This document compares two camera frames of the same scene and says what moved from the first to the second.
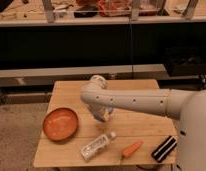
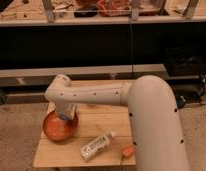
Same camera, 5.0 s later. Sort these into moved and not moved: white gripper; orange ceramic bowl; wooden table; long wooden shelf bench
Moved: white gripper
Not moved: wooden table; long wooden shelf bench; orange ceramic bowl
